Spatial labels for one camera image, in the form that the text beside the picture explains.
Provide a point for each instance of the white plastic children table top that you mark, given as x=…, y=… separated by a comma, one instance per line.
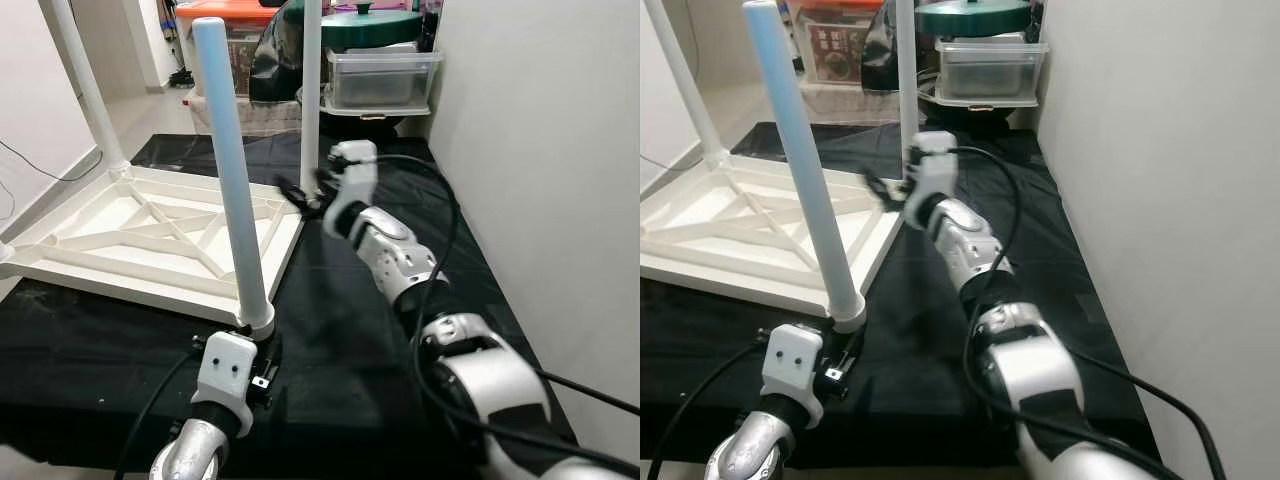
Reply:
x=100, y=230
x=720, y=225

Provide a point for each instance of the beige patterned cloth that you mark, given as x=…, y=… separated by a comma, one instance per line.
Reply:
x=850, y=100
x=260, y=115

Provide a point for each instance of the black wok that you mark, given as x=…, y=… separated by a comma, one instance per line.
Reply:
x=385, y=122
x=985, y=115

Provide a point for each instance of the clear plastic storage box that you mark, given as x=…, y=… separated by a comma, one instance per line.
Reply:
x=990, y=72
x=385, y=80

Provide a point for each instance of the black bag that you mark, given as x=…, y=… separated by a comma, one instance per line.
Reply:
x=882, y=50
x=278, y=55

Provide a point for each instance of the green pot lid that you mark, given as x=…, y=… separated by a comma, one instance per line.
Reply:
x=975, y=18
x=370, y=28

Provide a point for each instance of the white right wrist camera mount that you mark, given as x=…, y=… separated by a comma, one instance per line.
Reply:
x=930, y=165
x=352, y=175

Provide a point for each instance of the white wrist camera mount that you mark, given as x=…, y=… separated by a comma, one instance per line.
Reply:
x=792, y=362
x=352, y=175
x=228, y=370
x=930, y=165

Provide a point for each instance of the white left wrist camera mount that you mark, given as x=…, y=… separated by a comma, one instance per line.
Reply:
x=792, y=362
x=228, y=370

